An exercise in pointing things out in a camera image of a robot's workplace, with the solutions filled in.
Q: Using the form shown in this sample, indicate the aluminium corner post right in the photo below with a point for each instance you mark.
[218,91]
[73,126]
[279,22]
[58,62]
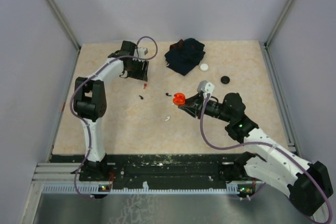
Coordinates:
[279,23]

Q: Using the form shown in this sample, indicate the aluminium corner post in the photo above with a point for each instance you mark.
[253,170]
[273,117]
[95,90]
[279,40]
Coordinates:
[61,19]
[279,23]

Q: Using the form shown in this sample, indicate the aluminium corner post left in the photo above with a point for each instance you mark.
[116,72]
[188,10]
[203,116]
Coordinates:
[61,19]

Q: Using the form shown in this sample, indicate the dark navy folded cloth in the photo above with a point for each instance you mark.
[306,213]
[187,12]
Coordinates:
[184,55]

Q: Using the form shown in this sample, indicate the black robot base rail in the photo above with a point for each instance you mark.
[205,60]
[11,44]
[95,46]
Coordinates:
[168,172]

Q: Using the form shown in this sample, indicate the white earbud charging case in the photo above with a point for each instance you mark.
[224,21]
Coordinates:
[204,67]

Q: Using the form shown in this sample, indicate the orange earbud charging case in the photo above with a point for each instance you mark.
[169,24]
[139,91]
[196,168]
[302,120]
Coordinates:
[179,99]

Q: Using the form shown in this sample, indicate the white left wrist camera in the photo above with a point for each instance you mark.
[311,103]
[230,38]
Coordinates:
[141,52]

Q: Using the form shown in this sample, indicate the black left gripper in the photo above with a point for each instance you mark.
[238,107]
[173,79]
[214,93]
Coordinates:
[142,74]

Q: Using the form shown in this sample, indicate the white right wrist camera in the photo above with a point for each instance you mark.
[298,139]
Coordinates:
[205,87]

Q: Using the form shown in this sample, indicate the white cable duct strip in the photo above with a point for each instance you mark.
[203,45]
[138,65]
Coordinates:
[101,189]

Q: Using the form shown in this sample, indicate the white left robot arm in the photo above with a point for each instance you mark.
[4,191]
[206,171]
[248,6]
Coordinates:
[89,101]

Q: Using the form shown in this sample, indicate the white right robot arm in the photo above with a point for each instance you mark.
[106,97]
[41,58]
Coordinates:
[307,185]

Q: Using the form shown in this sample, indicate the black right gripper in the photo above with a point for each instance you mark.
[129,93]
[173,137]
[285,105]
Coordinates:
[197,101]

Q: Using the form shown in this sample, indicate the black earbud charging case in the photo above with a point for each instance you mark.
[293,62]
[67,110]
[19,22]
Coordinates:
[225,80]

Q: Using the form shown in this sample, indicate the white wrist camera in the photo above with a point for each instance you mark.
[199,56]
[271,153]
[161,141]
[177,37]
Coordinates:
[205,87]
[141,52]

